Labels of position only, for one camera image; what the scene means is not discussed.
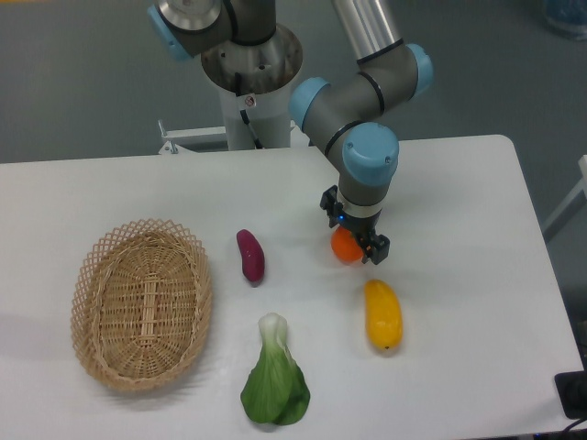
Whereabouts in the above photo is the yellow mango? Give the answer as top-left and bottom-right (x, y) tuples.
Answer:
(363, 280), (404, 350)

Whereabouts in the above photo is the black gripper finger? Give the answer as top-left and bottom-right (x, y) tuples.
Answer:
(360, 231), (390, 265)
(319, 185), (344, 228)

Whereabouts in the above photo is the blue object top right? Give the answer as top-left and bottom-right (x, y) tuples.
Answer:
(542, 0), (586, 41)

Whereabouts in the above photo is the green bok choy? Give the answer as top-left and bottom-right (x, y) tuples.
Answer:
(240, 313), (311, 425)

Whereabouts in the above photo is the woven wicker basket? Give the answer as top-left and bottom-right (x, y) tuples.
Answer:
(71, 219), (213, 392)

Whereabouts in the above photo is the white frame at right edge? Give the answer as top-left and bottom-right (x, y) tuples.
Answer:
(541, 155), (586, 243)

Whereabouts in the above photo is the black device at table edge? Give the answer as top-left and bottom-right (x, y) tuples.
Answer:
(554, 371), (586, 420)

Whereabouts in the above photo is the orange fruit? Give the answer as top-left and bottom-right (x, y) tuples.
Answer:
(330, 226), (363, 263)

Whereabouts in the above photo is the black cable on pedestal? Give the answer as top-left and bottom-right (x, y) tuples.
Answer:
(234, 71), (264, 150)

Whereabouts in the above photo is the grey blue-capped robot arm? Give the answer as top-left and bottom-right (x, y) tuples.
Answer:
(148, 1), (434, 264)

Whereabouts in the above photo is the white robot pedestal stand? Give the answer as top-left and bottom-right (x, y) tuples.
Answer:
(149, 1), (303, 150)

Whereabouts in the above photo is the purple sweet potato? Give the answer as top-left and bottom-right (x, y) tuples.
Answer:
(236, 229), (265, 285)

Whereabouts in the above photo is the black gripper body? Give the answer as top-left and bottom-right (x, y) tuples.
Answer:
(338, 212), (381, 249)

